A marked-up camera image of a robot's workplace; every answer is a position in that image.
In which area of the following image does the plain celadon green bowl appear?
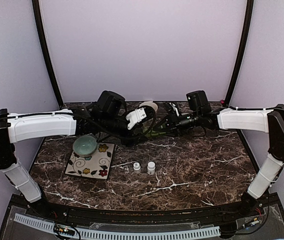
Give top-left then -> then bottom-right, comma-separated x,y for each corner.
72,135 -> 98,157

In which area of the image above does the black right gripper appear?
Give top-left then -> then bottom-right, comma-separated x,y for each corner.
153,110 -> 202,137

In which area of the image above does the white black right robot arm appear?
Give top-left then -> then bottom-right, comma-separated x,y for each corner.
163,90 -> 284,217

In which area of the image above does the black frame post left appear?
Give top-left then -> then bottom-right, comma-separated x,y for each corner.
31,0 -> 64,108

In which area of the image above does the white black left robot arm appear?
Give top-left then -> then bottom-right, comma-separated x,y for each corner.
0,90 -> 147,218

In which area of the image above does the green weekly pill organizer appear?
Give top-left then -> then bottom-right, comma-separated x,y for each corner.
142,129 -> 168,139

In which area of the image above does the white slotted cable duct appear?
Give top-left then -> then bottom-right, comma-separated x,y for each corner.
13,213 -> 221,240

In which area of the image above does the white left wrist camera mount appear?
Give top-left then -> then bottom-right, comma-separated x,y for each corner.
125,107 -> 147,130

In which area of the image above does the white mug with coral pattern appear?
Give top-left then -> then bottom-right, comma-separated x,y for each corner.
139,101 -> 158,112

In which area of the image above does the black frame post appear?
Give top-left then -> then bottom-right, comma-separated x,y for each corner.
31,0 -> 64,108
223,0 -> 254,107

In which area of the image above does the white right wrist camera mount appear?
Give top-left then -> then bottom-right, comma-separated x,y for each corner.
169,102 -> 180,117

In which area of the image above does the square floral plate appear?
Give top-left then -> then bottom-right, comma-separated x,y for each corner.
64,142 -> 116,180

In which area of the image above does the black frame post right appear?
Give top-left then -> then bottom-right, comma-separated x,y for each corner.
223,0 -> 254,107

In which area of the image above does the black front table rail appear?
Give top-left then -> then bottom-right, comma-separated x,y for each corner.
1,193 -> 284,231

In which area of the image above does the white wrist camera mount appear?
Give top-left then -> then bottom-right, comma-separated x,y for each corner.
169,102 -> 180,117
125,107 -> 147,130

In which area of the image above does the white pill bottle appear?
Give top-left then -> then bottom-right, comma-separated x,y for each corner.
147,161 -> 156,175
133,162 -> 141,173

